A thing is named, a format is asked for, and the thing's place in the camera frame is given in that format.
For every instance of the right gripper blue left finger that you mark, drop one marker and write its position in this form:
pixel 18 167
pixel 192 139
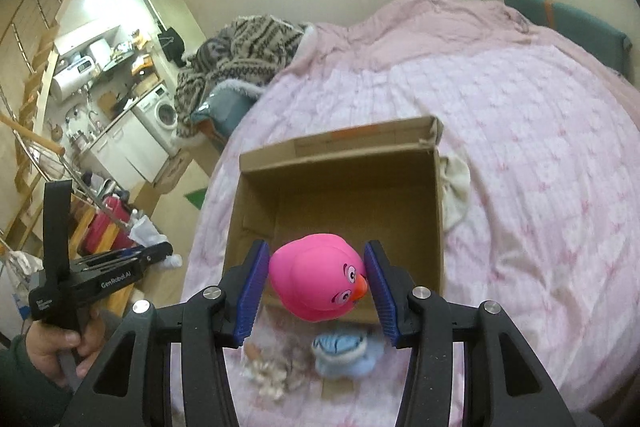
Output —
pixel 254 273

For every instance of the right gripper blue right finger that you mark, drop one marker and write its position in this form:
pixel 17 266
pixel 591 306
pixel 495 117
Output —
pixel 380 279

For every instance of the white ruffled scrunchie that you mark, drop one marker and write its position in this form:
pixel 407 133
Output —
pixel 270 377

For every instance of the pink rubber duck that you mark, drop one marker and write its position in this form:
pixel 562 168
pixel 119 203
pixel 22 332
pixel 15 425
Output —
pixel 319 277

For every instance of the beige lace scrunchie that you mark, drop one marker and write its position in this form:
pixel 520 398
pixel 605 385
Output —
pixel 298 361

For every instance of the blue plush toy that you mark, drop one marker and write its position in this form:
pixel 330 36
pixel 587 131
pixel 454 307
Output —
pixel 347 353

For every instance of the person's left hand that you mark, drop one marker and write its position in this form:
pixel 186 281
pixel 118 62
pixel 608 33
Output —
pixel 44 342

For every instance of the red suitcase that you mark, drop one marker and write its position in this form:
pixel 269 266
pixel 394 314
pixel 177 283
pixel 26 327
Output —
pixel 99 224

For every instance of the brown cardboard box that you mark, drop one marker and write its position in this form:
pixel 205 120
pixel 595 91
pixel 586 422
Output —
pixel 371 183

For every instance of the white cloth behind box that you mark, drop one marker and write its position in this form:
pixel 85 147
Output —
pixel 455 179

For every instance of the green dustpan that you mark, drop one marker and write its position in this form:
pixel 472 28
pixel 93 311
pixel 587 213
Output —
pixel 196 198

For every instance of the white kitchen cabinet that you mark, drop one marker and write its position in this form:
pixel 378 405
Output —
pixel 126 153

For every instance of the pink patterned bed quilt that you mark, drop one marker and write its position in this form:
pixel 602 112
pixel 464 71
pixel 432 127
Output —
pixel 551 138

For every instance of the white washing machine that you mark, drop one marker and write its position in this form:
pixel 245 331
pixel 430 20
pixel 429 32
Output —
pixel 156 111

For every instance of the white water heater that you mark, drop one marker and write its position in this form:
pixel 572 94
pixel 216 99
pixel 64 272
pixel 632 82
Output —
pixel 65 83

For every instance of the teal blue pillow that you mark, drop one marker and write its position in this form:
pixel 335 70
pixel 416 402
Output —
pixel 225 106

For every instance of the patterned knit blanket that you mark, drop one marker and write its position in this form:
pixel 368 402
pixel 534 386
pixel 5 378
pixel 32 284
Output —
pixel 251 51

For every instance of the teal headboard cushion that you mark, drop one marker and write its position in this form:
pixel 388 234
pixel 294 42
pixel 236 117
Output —
pixel 609 45

